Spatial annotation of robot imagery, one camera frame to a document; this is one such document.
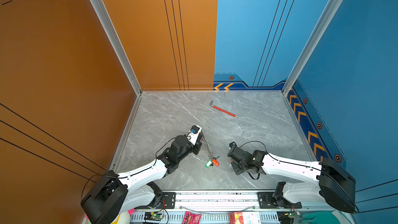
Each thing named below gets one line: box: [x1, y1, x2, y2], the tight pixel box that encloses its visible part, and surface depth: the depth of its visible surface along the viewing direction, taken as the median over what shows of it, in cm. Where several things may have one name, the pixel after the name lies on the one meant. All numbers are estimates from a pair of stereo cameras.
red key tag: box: [211, 158, 220, 167], surface depth 87 cm
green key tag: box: [204, 159, 213, 169], surface depth 86 cm
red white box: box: [229, 211, 262, 224], surface depth 67 cm
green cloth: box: [300, 210, 341, 224], surface depth 69 cm
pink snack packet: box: [181, 211, 203, 224], surface depth 70 cm
